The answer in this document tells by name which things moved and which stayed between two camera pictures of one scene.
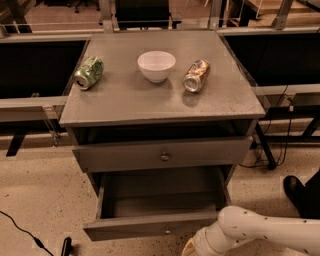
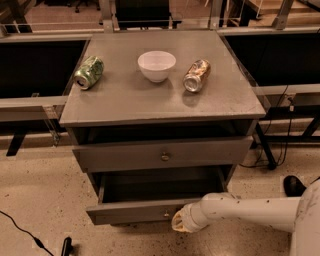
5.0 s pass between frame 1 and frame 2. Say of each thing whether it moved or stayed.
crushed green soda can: stayed
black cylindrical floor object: stayed
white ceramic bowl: stayed
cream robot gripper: moved
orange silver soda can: stayed
